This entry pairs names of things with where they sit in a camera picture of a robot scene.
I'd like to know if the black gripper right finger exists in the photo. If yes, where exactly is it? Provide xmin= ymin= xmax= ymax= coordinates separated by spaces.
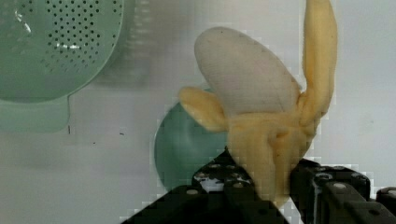
xmin=290 ymin=159 xmax=396 ymax=224

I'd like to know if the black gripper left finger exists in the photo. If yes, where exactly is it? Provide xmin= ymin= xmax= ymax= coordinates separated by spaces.
xmin=121 ymin=150 xmax=289 ymax=224

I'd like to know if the plush peeled banana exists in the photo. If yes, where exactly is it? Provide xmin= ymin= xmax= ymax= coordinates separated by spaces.
xmin=178 ymin=0 xmax=337 ymax=206

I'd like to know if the green mug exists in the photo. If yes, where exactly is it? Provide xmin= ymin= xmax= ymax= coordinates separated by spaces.
xmin=154 ymin=87 xmax=227 ymax=190

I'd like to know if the green colander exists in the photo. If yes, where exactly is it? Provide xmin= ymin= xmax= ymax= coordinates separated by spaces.
xmin=0 ymin=0 xmax=138 ymax=133

